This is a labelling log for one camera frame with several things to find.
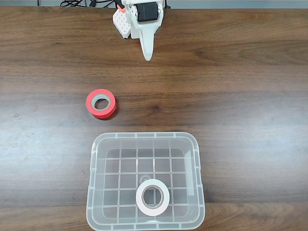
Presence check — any white tape roll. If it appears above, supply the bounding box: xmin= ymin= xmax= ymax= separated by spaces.
xmin=136 ymin=179 xmax=170 ymax=217

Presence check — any clear plastic storage box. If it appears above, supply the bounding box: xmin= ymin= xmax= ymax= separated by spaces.
xmin=86 ymin=131 xmax=206 ymax=231

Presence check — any red tape roll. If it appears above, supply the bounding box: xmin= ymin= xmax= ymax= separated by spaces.
xmin=86 ymin=89 xmax=118 ymax=120

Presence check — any black cable bundle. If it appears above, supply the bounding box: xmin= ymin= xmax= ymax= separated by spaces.
xmin=60 ymin=0 xmax=116 ymax=8

